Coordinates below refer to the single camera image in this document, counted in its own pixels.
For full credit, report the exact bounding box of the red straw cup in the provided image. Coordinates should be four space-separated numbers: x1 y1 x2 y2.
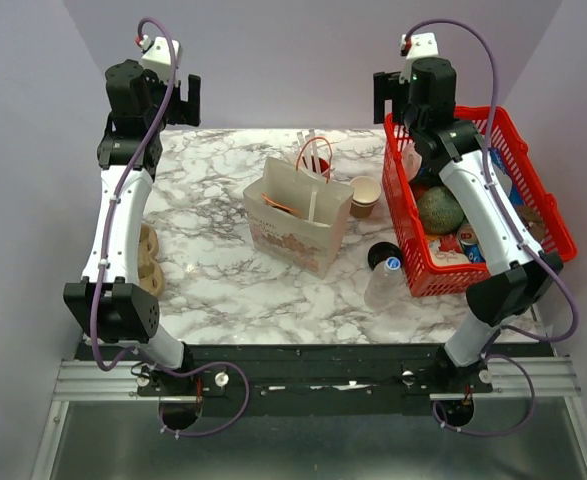
301 155 330 177

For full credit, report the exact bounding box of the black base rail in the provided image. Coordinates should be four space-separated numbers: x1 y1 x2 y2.
136 342 495 418

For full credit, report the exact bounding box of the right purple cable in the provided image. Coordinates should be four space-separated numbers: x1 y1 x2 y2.
402 18 580 437

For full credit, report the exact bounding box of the clear plastic water bottle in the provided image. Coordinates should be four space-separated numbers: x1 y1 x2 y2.
364 256 404 311

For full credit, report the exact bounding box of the green melon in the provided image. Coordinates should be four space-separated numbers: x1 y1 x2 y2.
417 186 465 235

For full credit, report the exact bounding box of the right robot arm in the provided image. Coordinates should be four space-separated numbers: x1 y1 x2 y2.
373 57 563 392

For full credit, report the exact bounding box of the red plastic basket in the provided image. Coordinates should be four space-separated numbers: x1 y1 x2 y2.
382 107 578 297

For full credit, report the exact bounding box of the stack of black lids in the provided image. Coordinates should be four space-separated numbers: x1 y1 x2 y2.
367 241 403 270

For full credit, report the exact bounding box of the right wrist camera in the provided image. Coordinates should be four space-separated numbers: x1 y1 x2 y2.
399 33 439 83

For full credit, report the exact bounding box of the paper takeout bag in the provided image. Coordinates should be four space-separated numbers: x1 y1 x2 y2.
243 157 354 278

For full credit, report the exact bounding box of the cardboard cup carrier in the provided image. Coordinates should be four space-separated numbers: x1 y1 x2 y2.
137 224 165 298

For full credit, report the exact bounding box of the aluminium frame rail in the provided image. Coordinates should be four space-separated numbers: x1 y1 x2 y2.
53 357 582 403

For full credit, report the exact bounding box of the single white straw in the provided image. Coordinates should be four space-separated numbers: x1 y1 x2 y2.
308 186 319 222

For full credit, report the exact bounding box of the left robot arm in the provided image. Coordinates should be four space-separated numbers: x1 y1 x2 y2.
63 60 201 395

